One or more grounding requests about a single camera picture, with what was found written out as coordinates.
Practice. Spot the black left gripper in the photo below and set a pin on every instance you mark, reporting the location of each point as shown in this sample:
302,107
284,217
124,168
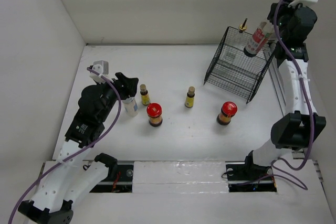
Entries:
125,88

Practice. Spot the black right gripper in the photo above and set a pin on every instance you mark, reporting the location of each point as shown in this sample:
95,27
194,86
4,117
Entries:
283,6

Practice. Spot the red label vinegar bottle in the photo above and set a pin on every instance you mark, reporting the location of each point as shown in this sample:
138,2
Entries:
259,38

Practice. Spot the clear glass oil bottle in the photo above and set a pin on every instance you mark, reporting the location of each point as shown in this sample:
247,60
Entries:
234,40

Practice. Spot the small yellow bottle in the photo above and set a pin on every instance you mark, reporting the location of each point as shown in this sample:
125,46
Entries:
189,102
145,99

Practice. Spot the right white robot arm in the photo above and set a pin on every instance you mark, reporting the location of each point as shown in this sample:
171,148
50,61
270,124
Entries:
301,124

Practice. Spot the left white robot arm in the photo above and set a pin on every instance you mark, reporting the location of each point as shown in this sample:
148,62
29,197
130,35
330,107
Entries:
58,192

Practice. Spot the white silver lid jar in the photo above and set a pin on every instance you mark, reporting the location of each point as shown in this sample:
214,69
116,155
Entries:
130,106

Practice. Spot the red lid jar left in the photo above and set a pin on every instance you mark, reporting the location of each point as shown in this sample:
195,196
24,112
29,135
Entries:
154,112

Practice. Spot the red lid jar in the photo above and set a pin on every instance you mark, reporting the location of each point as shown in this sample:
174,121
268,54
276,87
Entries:
228,110
154,112

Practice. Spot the red lid jar right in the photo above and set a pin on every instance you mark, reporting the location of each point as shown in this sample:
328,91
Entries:
228,110

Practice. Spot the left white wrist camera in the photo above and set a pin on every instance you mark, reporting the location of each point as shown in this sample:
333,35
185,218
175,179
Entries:
102,68

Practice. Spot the black wire basket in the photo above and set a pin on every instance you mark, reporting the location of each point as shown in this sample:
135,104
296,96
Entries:
244,76

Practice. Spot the black metal base rail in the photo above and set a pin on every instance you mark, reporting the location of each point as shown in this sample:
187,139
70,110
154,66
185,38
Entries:
181,177

